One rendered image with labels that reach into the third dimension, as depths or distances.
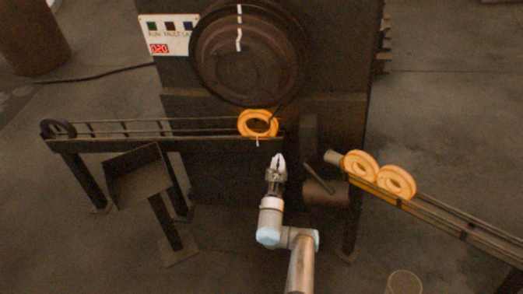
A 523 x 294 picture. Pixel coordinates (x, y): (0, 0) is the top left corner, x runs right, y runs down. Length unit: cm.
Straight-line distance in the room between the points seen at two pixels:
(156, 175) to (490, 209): 188
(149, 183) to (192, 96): 45
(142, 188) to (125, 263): 66
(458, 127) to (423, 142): 30
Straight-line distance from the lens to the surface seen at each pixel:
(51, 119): 223
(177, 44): 173
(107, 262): 245
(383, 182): 160
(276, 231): 145
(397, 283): 159
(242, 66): 142
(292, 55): 145
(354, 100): 171
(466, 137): 297
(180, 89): 188
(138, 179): 190
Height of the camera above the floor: 193
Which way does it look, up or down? 45 degrees down
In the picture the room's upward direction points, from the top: 7 degrees counter-clockwise
